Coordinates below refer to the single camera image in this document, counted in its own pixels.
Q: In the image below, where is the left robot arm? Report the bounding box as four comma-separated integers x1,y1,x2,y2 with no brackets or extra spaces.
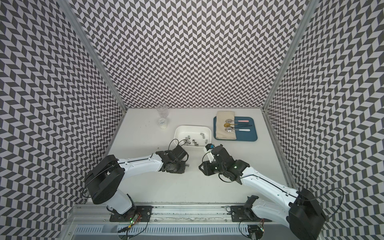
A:
85,145,189,215

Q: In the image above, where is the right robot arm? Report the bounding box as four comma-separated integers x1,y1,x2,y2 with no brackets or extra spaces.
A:
199,144,327,240

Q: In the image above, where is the white plastic storage box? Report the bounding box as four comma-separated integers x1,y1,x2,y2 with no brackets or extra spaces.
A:
174,125,212,148

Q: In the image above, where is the teal tray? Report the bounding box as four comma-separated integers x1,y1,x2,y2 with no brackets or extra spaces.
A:
213,116,258,142

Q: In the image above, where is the beige folded cloth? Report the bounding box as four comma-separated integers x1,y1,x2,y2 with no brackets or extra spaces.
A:
215,110,237,141

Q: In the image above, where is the clear drinking glass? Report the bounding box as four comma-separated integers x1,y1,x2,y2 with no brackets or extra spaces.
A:
156,103,169,119

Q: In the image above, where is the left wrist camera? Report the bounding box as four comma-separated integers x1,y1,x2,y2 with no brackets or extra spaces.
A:
169,145,189,162

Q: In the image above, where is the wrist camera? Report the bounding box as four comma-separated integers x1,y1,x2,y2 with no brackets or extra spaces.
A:
202,144,215,163
169,145,189,162

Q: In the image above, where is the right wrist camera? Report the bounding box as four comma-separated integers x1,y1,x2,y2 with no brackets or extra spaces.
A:
202,144,215,163

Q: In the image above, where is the white handled spoon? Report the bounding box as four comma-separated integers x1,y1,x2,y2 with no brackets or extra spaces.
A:
225,127,251,133

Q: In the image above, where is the gold black handled spoon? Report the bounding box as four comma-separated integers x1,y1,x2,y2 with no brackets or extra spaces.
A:
224,123,251,128

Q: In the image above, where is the pink handled spoon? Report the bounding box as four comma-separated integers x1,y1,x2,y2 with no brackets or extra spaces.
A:
225,119,249,124

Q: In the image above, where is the metal base rail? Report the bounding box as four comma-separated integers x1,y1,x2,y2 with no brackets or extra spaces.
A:
71,203,304,224

